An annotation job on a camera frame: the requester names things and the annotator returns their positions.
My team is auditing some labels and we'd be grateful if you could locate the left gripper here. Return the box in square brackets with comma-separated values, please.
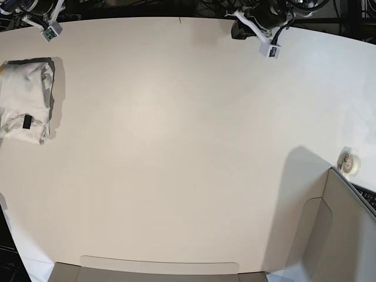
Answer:
[226, 10, 271, 43]

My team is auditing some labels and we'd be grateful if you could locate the clear tape roll dispenser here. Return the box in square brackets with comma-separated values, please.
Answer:
[337, 146, 361, 178]

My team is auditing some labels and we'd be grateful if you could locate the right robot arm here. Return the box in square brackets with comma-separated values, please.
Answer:
[1, 0, 65, 31]

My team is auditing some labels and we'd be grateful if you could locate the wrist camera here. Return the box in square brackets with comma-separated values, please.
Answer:
[41, 22, 63, 42]
[259, 42, 281, 59]

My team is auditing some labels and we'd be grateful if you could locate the white printed t-shirt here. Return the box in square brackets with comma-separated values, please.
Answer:
[1, 58, 55, 145]

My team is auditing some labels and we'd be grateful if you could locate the grey cardboard box bottom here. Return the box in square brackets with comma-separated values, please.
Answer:
[48, 256, 267, 281]

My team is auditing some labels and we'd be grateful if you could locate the black keyboard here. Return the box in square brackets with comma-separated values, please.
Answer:
[351, 183, 376, 210]

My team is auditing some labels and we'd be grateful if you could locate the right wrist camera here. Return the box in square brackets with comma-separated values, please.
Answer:
[41, 22, 63, 42]

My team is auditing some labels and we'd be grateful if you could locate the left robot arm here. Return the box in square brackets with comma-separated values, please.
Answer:
[227, 0, 328, 45]

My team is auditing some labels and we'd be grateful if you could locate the grey cardboard box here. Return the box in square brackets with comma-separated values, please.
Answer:
[48, 256, 267, 281]
[300, 169, 375, 281]

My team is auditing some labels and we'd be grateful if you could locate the grey cardboard box right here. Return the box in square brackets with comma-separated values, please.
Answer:
[300, 169, 375, 281]

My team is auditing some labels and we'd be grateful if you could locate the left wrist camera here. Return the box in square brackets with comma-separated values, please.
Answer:
[259, 42, 281, 59]

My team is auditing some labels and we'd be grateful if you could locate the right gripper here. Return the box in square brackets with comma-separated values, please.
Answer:
[20, 0, 65, 29]

